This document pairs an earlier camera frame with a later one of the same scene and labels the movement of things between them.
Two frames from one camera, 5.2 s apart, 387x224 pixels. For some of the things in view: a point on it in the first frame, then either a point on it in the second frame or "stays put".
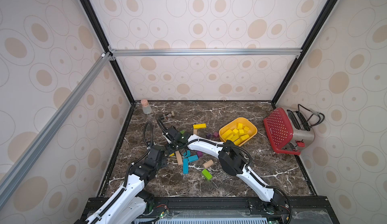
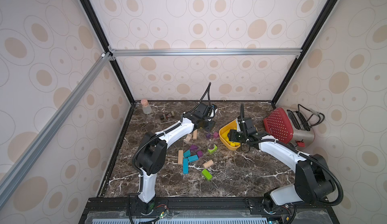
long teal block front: x=185 y=166 stays put
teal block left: x=188 y=155 stays put
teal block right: x=192 y=158 stays put
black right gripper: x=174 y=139 -> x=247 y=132
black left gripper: x=165 y=160 -> x=211 y=125
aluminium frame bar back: x=159 y=52 stays put
